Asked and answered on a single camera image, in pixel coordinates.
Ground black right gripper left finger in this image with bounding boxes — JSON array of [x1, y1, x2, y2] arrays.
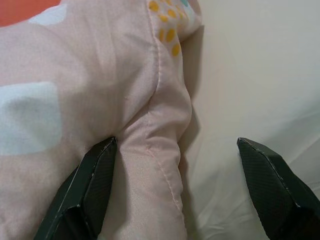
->
[[33, 136, 118, 240]]

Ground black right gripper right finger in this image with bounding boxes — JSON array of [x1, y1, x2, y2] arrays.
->
[[236, 136, 320, 240]]

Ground pink patterned pillow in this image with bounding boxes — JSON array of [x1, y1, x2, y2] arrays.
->
[[0, 0, 205, 240]]

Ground cream sheeted mattress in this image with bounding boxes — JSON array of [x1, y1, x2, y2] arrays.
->
[[178, 0, 320, 240]]

